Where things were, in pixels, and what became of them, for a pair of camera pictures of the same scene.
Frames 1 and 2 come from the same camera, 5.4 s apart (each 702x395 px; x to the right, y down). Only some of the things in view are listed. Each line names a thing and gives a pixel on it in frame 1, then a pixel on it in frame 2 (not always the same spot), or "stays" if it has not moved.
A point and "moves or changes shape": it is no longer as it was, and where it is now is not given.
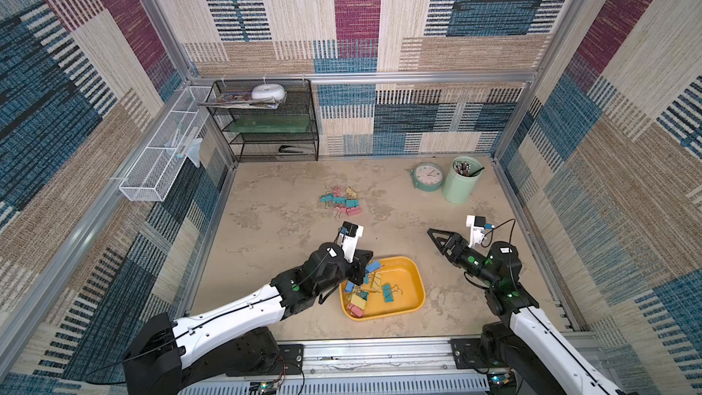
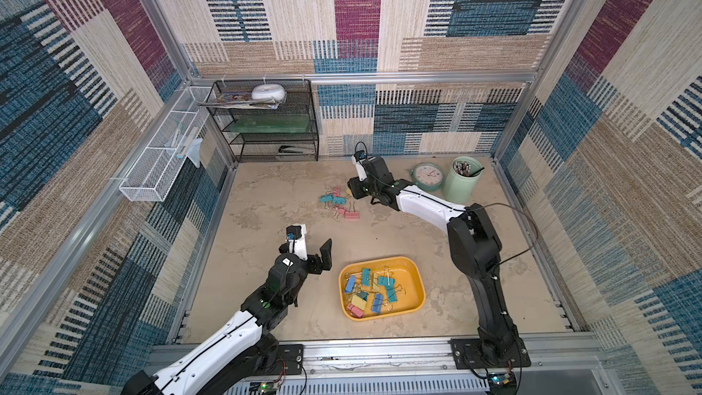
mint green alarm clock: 427,176 stays
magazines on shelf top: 242,100 stays
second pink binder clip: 356,310 stays
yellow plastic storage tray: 391,286 stays
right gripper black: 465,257 → 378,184
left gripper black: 358,264 → 314,267
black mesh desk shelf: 268,120 stays
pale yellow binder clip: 358,302 stays
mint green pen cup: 459,181 stays
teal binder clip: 388,293 moves or changes shape
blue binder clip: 372,267 → 377,301
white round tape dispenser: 268,92 stays
